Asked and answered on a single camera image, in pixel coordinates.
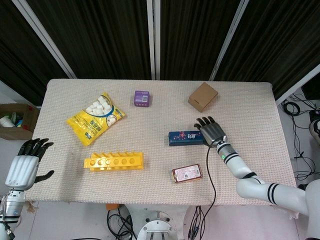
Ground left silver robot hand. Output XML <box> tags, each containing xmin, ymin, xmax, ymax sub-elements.
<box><xmin>4</xmin><ymin>138</ymin><xmax>55</xmax><ymax>192</ymax></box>

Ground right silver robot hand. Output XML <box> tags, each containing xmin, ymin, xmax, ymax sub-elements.
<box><xmin>193</xmin><ymin>116</ymin><xmax>228</xmax><ymax>149</ymax></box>

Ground blue glasses case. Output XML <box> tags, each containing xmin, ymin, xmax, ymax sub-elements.
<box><xmin>167</xmin><ymin>130</ymin><xmax>206</xmax><ymax>147</ymax></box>

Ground brown cardboard box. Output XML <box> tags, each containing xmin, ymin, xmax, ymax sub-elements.
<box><xmin>187</xmin><ymin>82</ymin><xmax>219</xmax><ymax>113</ymax></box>

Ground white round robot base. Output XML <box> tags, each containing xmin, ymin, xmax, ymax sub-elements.
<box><xmin>136</xmin><ymin>211</ymin><xmax>180</xmax><ymax>240</ymax></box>

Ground cardboard box with items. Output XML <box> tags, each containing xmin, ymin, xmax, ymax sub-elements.
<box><xmin>0</xmin><ymin>103</ymin><xmax>40</xmax><ymax>141</ymax></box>

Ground pink-red packet box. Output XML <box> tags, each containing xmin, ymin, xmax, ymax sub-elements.
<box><xmin>171</xmin><ymin>163</ymin><xmax>203</xmax><ymax>185</ymax></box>

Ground beige woven table cloth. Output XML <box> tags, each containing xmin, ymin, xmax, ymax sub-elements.
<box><xmin>24</xmin><ymin>78</ymin><xmax>298</xmax><ymax>206</ymax></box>

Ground small purple box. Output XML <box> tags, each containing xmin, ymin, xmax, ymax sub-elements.
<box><xmin>133</xmin><ymin>90</ymin><xmax>153</xmax><ymax>108</ymax></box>

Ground yellow marshmallow bag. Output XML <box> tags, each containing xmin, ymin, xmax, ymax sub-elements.
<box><xmin>65</xmin><ymin>91</ymin><xmax>126</xmax><ymax>147</ymax></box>

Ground yellow test tube rack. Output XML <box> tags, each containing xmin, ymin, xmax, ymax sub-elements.
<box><xmin>83</xmin><ymin>151</ymin><xmax>145</xmax><ymax>172</ymax></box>

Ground white black shoe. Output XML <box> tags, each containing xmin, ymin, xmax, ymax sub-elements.
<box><xmin>309</xmin><ymin>119</ymin><xmax>320</xmax><ymax>145</ymax></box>

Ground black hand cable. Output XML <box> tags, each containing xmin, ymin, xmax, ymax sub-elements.
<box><xmin>187</xmin><ymin>142</ymin><xmax>218</xmax><ymax>240</ymax></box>

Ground tangled black cables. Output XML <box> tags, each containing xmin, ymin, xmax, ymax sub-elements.
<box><xmin>281</xmin><ymin>93</ymin><xmax>320</xmax><ymax>181</ymax></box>

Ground white partition post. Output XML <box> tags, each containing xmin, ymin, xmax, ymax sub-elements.
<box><xmin>146</xmin><ymin>0</ymin><xmax>161</xmax><ymax>81</ymax></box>
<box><xmin>11</xmin><ymin>0</ymin><xmax>77</xmax><ymax>79</ymax></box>
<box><xmin>274</xmin><ymin>63</ymin><xmax>320</xmax><ymax>106</ymax></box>
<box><xmin>208</xmin><ymin>0</ymin><xmax>251</xmax><ymax>81</ymax></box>

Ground black floor cable bundle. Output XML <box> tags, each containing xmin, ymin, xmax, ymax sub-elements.
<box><xmin>106</xmin><ymin>208</ymin><xmax>137</xmax><ymax>240</ymax></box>

